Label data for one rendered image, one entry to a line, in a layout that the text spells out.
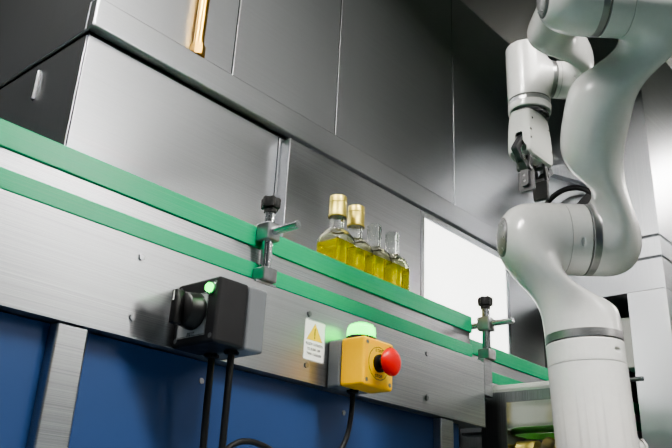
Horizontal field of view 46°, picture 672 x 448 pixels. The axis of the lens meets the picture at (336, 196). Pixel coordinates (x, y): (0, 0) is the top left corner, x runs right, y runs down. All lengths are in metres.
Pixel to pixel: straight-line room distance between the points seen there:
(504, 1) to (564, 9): 2.30
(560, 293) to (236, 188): 0.65
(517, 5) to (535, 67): 1.89
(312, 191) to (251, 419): 0.69
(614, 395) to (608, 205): 0.29
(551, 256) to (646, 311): 1.12
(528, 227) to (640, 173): 1.25
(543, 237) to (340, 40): 0.87
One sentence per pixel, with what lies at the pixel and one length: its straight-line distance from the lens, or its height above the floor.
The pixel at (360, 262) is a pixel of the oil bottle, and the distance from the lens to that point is 1.51.
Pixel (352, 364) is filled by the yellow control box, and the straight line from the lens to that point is 1.16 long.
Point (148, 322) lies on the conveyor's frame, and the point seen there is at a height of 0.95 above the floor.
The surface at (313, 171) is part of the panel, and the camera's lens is 1.69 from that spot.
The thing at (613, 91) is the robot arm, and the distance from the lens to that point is 1.25.
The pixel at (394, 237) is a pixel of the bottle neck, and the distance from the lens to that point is 1.63.
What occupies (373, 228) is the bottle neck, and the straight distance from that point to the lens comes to 1.59.
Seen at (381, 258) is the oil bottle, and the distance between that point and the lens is 1.56.
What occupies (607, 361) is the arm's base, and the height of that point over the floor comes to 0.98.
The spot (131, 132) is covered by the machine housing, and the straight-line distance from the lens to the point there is 1.43.
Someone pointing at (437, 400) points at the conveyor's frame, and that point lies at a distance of 1.42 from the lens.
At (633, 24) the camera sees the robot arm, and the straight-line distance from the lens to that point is 1.23.
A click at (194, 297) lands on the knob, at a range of 0.96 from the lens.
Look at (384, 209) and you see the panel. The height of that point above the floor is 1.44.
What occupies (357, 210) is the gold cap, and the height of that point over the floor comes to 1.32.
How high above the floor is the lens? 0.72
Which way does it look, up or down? 24 degrees up
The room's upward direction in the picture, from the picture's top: 3 degrees clockwise
